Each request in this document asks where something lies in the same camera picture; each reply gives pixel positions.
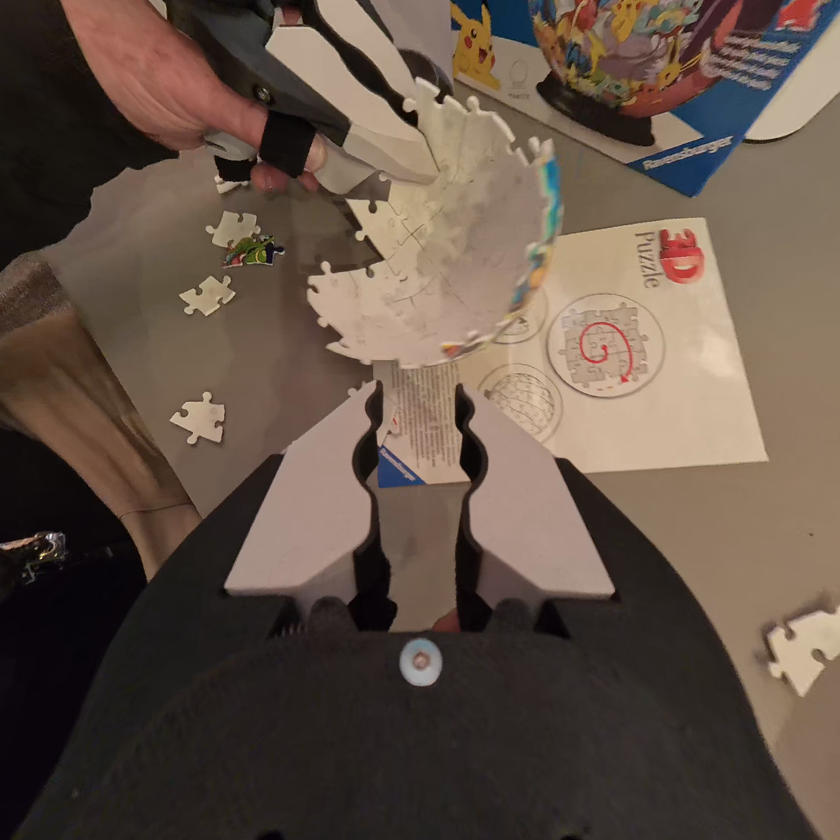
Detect person's black jacket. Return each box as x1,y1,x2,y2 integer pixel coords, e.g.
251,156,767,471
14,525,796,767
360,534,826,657
0,427,152,840

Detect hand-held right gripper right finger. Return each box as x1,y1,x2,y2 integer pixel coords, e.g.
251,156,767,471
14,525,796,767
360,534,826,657
454,382,616,632

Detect half-built cartoon puzzle ball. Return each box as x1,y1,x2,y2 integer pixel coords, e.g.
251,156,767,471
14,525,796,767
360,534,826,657
305,77,565,368

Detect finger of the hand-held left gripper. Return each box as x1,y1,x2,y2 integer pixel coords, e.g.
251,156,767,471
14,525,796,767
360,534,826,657
264,7,439,186
314,0,455,112

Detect colourful puzzle piece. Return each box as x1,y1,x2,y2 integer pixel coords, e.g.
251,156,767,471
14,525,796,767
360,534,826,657
222,235,286,269

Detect person's beige trousers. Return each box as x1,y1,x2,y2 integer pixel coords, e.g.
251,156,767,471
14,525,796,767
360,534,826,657
0,252,203,581

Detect metal zipper pull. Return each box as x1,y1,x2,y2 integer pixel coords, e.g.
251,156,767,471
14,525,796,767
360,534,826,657
0,530,68,585

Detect white rounded board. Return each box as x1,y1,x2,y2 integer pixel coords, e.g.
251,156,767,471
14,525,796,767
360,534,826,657
745,58,840,143

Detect person's left hand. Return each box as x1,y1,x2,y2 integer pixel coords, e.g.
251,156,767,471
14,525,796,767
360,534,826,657
62,0,329,194

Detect white instruction sheet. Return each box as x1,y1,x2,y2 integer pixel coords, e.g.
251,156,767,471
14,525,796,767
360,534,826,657
374,218,770,488

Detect person's left forearm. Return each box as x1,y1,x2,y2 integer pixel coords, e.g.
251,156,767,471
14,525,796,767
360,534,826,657
0,0,181,270

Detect blue puzzle box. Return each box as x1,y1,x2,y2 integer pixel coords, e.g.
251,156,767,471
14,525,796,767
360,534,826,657
451,0,840,198

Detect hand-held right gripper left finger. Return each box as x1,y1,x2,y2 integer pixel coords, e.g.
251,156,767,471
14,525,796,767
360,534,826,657
224,379,398,632

